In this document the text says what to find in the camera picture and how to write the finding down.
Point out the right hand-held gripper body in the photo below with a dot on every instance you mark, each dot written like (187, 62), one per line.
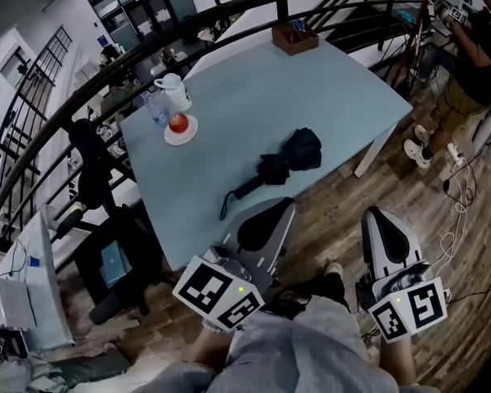
(423, 305)

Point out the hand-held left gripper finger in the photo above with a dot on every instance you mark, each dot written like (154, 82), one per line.
(278, 248)
(232, 233)

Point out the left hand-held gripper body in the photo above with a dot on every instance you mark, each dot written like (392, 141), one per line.
(206, 289)

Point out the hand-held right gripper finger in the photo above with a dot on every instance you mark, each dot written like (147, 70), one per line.
(368, 252)
(414, 256)

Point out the black umbrella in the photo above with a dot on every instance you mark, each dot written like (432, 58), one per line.
(298, 154)

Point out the person's right forearm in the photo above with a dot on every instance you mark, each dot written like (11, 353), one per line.
(397, 362)

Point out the person's left forearm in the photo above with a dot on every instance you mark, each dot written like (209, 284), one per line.
(204, 350)

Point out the person's right white shoe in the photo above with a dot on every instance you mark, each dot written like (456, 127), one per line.
(334, 268)

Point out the person's black trousers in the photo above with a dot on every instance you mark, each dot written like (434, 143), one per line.
(331, 289)

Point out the light blue laptop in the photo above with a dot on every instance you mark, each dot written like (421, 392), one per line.
(114, 264)

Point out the person's grey shirt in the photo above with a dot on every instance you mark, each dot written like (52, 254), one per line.
(303, 350)

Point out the white round plate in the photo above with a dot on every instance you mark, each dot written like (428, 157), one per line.
(180, 138)

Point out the white power strip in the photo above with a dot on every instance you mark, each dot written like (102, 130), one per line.
(455, 152)

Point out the red apple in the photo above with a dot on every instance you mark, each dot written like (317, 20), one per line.
(178, 123)

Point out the light blue table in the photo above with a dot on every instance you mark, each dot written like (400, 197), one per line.
(270, 96)

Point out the clear plastic water bottle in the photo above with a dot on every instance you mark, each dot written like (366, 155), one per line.
(157, 111)

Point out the white lidded mug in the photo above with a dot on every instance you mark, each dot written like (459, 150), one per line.
(176, 92)

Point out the black office chair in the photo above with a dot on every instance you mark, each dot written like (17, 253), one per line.
(90, 170)

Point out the white side table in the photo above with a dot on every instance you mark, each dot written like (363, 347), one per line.
(45, 285)

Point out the blue paper cup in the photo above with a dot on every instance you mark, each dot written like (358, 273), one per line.
(33, 261)

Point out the white box appliance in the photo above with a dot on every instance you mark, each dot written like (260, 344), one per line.
(12, 301)

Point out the brown wooden organizer box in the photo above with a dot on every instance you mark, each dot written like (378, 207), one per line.
(294, 47)

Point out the dark framed glass partition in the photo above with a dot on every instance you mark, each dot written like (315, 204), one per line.
(139, 2)

